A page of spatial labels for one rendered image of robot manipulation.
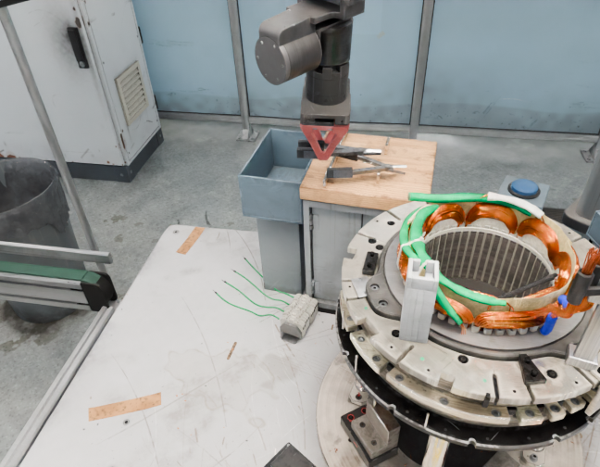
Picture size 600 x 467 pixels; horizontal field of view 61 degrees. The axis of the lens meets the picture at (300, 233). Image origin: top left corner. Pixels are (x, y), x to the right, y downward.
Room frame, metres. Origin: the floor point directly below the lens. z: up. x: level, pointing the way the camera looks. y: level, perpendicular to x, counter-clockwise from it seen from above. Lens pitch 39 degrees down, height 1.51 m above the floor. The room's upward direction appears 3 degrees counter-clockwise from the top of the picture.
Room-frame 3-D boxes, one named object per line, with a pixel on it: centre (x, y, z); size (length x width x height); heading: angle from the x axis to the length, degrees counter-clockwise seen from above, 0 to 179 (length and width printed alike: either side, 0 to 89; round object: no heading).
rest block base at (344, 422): (0.38, -0.09, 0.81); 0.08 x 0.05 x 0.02; 25
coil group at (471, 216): (0.49, -0.24, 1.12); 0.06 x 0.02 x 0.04; 73
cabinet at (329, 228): (0.72, -0.13, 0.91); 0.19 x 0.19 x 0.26; 73
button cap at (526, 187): (0.67, -0.37, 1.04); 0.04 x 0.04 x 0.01
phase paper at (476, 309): (0.34, -0.18, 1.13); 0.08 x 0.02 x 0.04; 73
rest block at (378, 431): (0.38, -0.09, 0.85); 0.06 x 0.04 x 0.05; 25
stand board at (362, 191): (0.72, -0.13, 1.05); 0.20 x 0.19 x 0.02; 73
